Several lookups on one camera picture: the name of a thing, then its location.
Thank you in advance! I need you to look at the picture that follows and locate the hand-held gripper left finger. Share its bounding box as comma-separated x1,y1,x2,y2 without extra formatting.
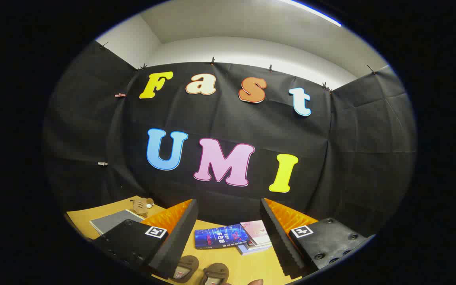
91,199,199,279

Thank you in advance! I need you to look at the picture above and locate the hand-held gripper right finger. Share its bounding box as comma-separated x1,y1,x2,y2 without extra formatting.
260,198,376,278

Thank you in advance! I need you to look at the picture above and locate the brown fuzzy moccasin shoe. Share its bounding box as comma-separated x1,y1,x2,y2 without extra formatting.
172,255,200,284
199,263,230,285

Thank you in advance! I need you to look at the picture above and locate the cream fabric storage box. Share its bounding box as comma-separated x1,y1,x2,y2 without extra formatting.
89,209,145,236

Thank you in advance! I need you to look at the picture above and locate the pink cover book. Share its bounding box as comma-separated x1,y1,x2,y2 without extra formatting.
240,220,272,247

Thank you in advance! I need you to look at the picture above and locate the grey-blue book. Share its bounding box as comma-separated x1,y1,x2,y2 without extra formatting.
236,242,273,256

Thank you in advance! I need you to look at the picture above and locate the blue cover book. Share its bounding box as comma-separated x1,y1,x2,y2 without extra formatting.
194,224,251,250

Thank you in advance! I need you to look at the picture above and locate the brown striped plush toy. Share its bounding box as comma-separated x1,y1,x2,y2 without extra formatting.
130,197,155,217

